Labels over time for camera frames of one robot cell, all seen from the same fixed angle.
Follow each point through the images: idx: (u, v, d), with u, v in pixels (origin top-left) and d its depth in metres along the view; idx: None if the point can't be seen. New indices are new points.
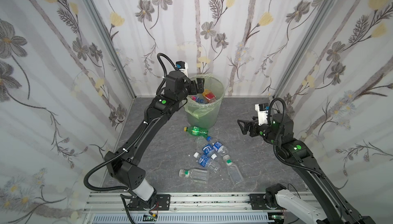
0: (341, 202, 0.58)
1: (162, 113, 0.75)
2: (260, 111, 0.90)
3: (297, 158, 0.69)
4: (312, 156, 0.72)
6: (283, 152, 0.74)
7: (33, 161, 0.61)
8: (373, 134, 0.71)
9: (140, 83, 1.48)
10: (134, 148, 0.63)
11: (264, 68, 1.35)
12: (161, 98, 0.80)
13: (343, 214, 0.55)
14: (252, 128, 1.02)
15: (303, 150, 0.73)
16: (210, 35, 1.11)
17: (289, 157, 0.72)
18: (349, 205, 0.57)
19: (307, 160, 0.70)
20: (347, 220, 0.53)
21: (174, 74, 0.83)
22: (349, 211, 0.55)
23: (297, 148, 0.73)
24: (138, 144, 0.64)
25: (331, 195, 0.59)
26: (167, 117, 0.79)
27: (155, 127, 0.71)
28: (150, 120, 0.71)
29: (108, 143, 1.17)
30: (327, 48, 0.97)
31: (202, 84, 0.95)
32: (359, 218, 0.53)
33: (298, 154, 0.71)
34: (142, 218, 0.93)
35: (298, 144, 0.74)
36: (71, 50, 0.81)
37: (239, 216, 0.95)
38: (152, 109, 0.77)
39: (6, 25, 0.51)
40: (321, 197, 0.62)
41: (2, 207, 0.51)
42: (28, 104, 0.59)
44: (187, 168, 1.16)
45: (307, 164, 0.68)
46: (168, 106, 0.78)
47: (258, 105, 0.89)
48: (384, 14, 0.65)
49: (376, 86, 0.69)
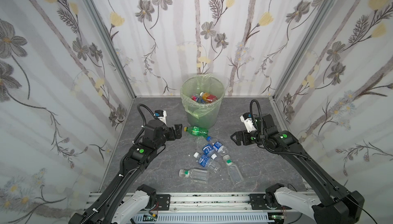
0: (328, 180, 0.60)
1: (138, 164, 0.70)
2: (245, 120, 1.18)
3: (283, 146, 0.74)
4: (299, 142, 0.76)
6: (271, 142, 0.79)
7: (32, 161, 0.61)
8: (373, 134, 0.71)
9: (140, 83, 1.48)
10: (106, 206, 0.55)
11: (264, 68, 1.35)
12: (138, 148, 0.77)
13: (331, 191, 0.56)
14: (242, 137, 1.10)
15: (289, 138, 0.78)
16: (210, 35, 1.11)
17: (277, 146, 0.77)
18: (336, 183, 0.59)
19: (293, 146, 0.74)
20: (335, 196, 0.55)
21: (153, 124, 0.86)
22: (336, 187, 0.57)
23: (284, 136, 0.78)
24: (111, 202, 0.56)
25: (319, 175, 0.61)
26: (144, 167, 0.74)
27: (130, 180, 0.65)
28: (126, 172, 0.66)
29: (108, 143, 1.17)
30: (327, 48, 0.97)
31: (179, 129, 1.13)
32: (347, 193, 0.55)
33: (284, 142, 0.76)
34: (142, 218, 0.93)
35: (284, 133, 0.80)
36: (71, 50, 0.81)
37: (239, 216, 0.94)
38: (128, 159, 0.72)
39: (6, 25, 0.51)
40: (309, 179, 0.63)
41: (2, 207, 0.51)
42: (27, 104, 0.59)
44: (187, 168, 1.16)
45: (293, 150, 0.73)
46: (147, 155, 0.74)
47: (243, 115, 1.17)
48: (384, 14, 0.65)
49: (376, 86, 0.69)
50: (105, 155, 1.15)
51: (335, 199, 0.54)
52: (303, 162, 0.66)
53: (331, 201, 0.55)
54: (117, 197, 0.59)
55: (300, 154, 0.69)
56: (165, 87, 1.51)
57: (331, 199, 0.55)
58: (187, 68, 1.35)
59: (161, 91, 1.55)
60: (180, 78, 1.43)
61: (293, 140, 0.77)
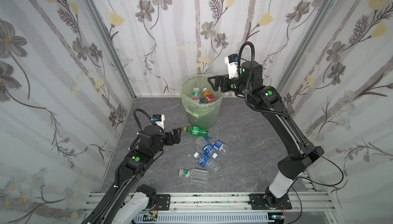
0: (300, 138, 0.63)
1: (134, 173, 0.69)
2: (230, 64, 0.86)
3: (267, 104, 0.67)
4: (281, 100, 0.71)
6: (254, 98, 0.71)
7: (33, 161, 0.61)
8: (373, 134, 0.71)
9: (140, 83, 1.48)
10: (101, 219, 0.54)
11: (264, 68, 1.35)
12: (134, 155, 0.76)
13: (303, 149, 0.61)
14: (222, 83, 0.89)
15: (274, 95, 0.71)
16: (210, 35, 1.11)
17: (259, 103, 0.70)
18: (306, 140, 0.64)
19: (277, 104, 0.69)
20: (303, 152, 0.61)
21: (149, 130, 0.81)
22: (306, 144, 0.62)
23: (268, 93, 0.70)
24: (106, 214, 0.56)
25: (295, 134, 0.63)
26: (140, 175, 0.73)
27: (126, 189, 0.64)
28: (121, 182, 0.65)
29: (108, 143, 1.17)
30: (327, 48, 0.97)
31: (178, 134, 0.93)
32: (313, 148, 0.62)
33: (268, 99, 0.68)
34: (142, 218, 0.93)
35: (269, 90, 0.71)
36: (71, 50, 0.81)
37: (239, 216, 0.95)
38: (124, 168, 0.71)
39: (6, 25, 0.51)
40: (282, 133, 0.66)
41: (2, 207, 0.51)
42: (28, 104, 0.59)
44: (187, 168, 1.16)
45: (276, 108, 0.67)
46: (143, 163, 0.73)
47: (227, 57, 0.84)
48: (385, 14, 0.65)
49: (376, 86, 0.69)
50: (105, 154, 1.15)
51: (303, 155, 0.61)
52: (282, 122, 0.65)
53: (300, 156, 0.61)
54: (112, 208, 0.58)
55: (282, 113, 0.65)
56: (165, 87, 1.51)
57: (300, 154, 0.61)
58: (187, 68, 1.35)
59: (161, 91, 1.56)
60: (180, 78, 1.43)
61: (277, 96, 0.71)
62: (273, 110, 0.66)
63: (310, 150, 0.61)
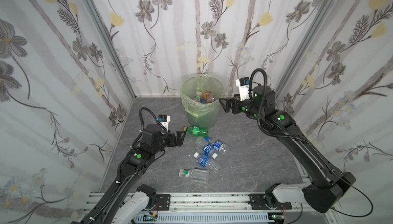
0: (324, 163, 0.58)
1: (136, 170, 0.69)
2: (241, 87, 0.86)
3: (281, 128, 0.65)
4: (296, 124, 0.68)
6: (266, 124, 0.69)
7: (33, 160, 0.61)
8: (373, 134, 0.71)
9: (140, 83, 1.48)
10: (103, 214, 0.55)
11: (264, 68, 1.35)
12: (136, 152, 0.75)
13: (328, 175, 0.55)
14: (234, 105, 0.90)
15: (286, 118, 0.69)
16: (210, 35, 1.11)
17: (273, 128, 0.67)
18: (331, 165, 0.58)
19: (291, 128, 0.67)
20: (331, 179, 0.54)
21: (151, 128, 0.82)
22: (332, 171, 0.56)
23: (281, 118, 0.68)
24: (108, 209, 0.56)
25: (317, 159, 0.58)
26: (142, 172, 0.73)
27: (128, 185, 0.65)
28: (123, 178, 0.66)
29: (108, 143, 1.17)
30: (327, 48, 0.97)
31: (181, 137, 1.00)
32: (341, 175, 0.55)
33: (281, 124, 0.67)
34: (142, 218, 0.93)
35: (281, 114, 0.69)
36: (71, 50, 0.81)
37: (239, 216, 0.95)
38: (126, 164, 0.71)
39: (6, 25, 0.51)
40: (304, 160, 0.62)
41: (2, 207, 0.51)
42: (28, 104, 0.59)
44: (187, 168, 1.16)
45: (291, 132, 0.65)
46: (144, 160, 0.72)
47: (238, 80, 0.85)
48: (384, 14, 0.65)
49: (376, 86, 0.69)
50: (105, 154, 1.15)
51: (331, 182, 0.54)
52: (301, 146, 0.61)
53: (327, 184, 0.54)
54: (114, 204, 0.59)
55: (298, 137, 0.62)
56: (165, 87, 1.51)
57: (327, 182, 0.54)
58: (187, 68, 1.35)
59: (161, 91, 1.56)
60: (180, 78, 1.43)
61: (290, 121, 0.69)
62: (288, 134, 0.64)
63: (339, 177, 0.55)
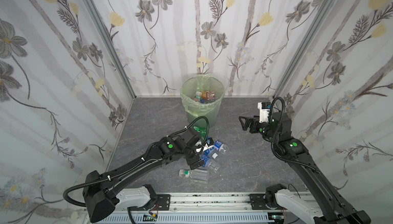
0: (333, 194, 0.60)
1: (161, 157, 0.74)
2: (262, 109, 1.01)
3: (291, 154, 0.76)
4: (308, 153, 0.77)
6: (280, 149, 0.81)
7: (32, 161, 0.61)
8: (373, 134, 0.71)
9: (140, 83, 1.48)
10: (117, 179, 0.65)
11: (264, 68, 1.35)
12: (169, 141, 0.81)
13: (336, 206, 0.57)
14: (252, 125, 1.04)
15: (300, 147, 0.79)
16: (210, 34, 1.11)
17: (285, 153, 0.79)
18: (343, 199, 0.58)
19: (302, 155, 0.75)
20: (340, 213, 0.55)
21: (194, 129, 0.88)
22: (342, 204, 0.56)
23: (293, 144, 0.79)
24: (123, 178, 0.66)
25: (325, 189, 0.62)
26: (165, 161, 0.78)
27: (147, 166, 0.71)
28: (148, 158, 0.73)
29: (108, 143, 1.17)
30: (327, 48, 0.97)
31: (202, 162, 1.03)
32: (352, 211, 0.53)
33: (293, 151, 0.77)
34: (142, 218, 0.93)
35: (295, 141, 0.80)
36: (71, 50, 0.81)
37: (239, 216, 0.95)
38: (156, 147, 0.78)
39: (6, 25, 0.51)
40: (313, 188, 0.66)
41: (2, 207, 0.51)
42: (27, 104, 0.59)
44: (187, 168, 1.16)
45: (302, 160, 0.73)
46: (172, 152, 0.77)
47: (261, 103, 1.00)
48: (384, 14, 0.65)
49: (376, 86, 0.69)
50: (105, 154, 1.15)
51: (339, 216, 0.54)
52: (310, 174, 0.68)
53: (335, 217, 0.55)
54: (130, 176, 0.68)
55: (309, 165, 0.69)
56: (165, 87, 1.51)
57: (335, 215, 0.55)
58: (187, 68, 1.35)
59: (161, 91, 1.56)
60: (180, 78, 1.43)
61: (303, 150, 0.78)
62: (298, 160, 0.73)
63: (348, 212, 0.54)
